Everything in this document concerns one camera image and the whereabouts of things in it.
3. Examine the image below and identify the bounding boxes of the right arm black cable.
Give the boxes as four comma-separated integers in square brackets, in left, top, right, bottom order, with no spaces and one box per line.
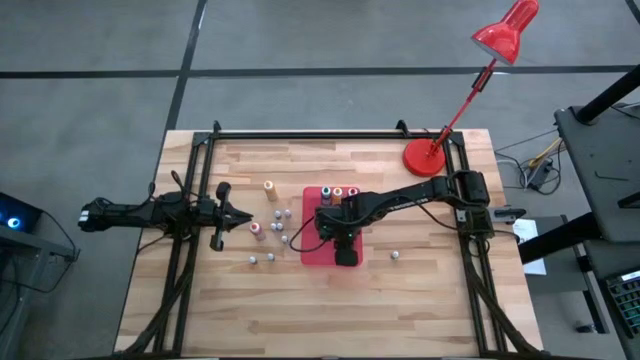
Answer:
[288,213,334,254]

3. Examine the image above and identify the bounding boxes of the white paper sheet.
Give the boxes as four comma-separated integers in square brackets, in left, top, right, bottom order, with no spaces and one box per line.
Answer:
[512,219,549,277]

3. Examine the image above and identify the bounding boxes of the pink translucent plastic bin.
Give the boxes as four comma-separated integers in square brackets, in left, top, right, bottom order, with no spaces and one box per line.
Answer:
[300,185,364,268]

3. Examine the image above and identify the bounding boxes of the grey keyboard tray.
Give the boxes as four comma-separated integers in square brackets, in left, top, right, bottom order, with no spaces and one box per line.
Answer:
[572,239,640,360]

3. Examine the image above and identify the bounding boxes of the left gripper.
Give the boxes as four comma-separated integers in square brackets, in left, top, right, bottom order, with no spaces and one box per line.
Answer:
[197,180,254,252]

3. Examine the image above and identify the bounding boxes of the dark power strip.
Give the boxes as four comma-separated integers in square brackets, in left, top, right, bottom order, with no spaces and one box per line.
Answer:
[524,158,554,192]

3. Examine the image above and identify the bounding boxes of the black round pole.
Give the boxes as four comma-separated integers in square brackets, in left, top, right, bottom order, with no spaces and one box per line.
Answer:
[573,63,640,126]

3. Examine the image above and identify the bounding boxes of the black floor cables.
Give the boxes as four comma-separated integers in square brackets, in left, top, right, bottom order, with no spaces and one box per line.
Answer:
[493,128,565,197]

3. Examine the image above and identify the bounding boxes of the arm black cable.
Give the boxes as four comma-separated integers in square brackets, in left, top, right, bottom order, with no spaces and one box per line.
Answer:
[170,170,194,200]
[288,213,334,254]

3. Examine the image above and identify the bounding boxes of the black computer with blue light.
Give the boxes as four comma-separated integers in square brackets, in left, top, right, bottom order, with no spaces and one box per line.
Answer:
[0,192,44,236]

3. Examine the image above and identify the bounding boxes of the backlit keyboard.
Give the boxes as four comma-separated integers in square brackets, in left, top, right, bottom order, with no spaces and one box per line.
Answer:
[604,269,640,341]

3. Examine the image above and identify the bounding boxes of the black slanted beam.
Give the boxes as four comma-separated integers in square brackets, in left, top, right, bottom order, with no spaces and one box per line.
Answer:
[517,212,609,266]

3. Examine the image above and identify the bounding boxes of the dark grey desk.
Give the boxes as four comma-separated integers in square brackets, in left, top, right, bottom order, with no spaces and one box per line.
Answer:
[553,102,640,245]

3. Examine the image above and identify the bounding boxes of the yellow cable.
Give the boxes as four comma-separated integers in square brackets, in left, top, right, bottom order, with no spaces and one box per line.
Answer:
[529,137,562,169]

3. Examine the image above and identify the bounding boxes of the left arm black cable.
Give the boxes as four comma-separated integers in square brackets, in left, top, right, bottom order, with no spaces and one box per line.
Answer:
[170,170,194,200]

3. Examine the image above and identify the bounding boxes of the red desk lamp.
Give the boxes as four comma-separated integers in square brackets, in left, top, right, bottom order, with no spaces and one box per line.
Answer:
[401,0,540,179]

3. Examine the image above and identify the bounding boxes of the grey metal stand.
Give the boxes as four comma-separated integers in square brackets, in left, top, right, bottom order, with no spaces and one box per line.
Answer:
[0,227,81,360]

